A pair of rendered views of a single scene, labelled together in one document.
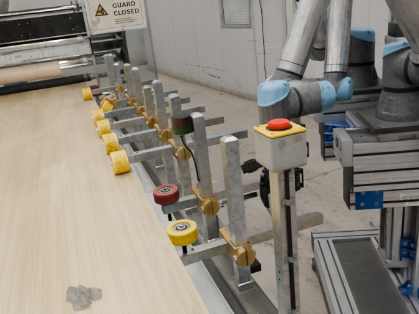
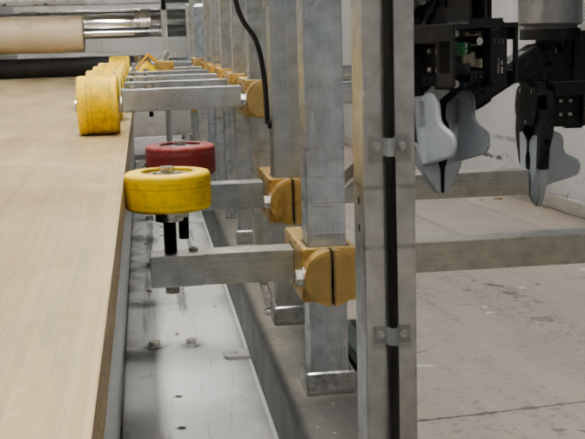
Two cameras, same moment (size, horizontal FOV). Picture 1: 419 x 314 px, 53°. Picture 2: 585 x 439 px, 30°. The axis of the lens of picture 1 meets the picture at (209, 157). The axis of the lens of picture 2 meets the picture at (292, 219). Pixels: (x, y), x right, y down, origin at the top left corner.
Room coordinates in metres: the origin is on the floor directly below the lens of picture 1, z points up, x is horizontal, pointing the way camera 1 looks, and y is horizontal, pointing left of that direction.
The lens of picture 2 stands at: (-0.01, -0.19, 1.03)
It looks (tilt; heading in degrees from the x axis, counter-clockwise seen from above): 10 degrees down; 10
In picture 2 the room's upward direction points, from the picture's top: 2 degrees counter-clockwise
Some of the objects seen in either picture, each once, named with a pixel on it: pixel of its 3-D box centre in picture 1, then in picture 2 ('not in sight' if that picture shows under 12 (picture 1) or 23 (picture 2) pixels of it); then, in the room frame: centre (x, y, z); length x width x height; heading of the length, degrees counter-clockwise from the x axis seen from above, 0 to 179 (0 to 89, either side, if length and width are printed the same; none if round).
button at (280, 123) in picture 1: (279, 126); not in sight; (0.72, -0.13, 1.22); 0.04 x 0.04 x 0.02
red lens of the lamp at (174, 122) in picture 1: (181, 119); not in sight; (1.19, 0.07, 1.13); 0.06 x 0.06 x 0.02
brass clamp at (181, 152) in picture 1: (179, 149); (259, 96); (1.47, 0.10, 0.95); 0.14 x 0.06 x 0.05; 17
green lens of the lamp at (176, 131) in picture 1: (182, 128); not in sight; (1.19, 0.07, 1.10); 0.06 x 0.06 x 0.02
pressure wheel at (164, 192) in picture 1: (168, 204); (182, 189); (1.21, 0.15, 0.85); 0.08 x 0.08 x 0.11
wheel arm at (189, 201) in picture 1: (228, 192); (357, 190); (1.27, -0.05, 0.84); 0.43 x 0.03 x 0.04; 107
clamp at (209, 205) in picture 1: (204, 200); (283, 194); (1.23, 0.03, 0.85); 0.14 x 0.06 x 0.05; 17
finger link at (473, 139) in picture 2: not in sight; (466, 142); (0.98, -0.18, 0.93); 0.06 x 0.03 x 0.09; 39
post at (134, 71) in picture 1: (141, 113); (222, 86); (2.16, 0.32, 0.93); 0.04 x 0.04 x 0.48; 17
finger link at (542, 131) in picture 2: not in sight; (541, 131); (1.31, -0.26, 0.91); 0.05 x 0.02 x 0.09; 17
